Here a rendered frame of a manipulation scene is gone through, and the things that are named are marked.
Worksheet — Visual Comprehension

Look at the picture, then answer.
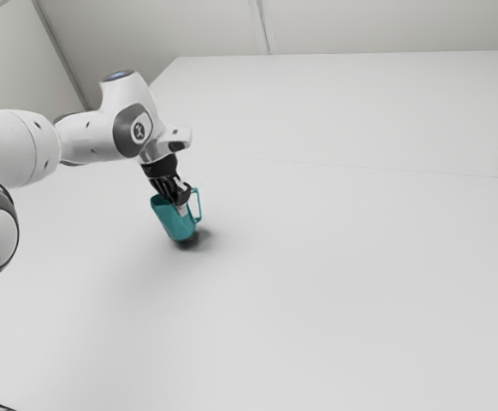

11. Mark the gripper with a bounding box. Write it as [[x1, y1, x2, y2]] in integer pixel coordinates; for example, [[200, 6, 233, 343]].
[[139, 154, 193, 218]]

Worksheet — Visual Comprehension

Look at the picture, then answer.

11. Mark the teal faceted mug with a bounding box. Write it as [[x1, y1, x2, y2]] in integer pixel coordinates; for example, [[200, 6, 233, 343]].
[[149, 185, 204, 244]]

